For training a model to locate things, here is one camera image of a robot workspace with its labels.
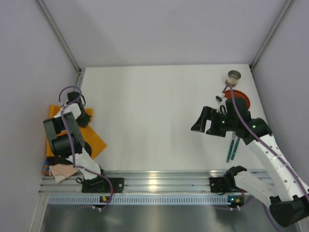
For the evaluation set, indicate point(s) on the fork with teal handle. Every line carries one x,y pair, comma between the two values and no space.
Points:
231,147

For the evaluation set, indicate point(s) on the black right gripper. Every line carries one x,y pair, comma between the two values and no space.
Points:
212,120

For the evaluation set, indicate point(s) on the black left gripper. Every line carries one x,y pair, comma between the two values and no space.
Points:
82,116

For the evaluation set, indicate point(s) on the slotted grey cable duct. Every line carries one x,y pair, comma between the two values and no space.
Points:
146,200

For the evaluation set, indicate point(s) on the red round plate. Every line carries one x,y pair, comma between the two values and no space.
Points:
241,100

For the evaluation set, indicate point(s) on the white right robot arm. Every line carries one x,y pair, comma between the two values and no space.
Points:
288,199

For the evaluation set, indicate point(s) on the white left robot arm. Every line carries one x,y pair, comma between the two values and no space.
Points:
72,145

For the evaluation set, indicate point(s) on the aluminium mounting rail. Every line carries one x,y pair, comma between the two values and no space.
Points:
152,182

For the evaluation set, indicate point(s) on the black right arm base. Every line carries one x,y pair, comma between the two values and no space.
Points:
222,185

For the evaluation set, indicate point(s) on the orange cartoon mouse towel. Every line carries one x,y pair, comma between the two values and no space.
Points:
62,169

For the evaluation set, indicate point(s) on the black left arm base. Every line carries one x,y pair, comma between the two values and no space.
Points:
100,185

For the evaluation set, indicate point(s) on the metal cup brown base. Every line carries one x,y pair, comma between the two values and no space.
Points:
233,77

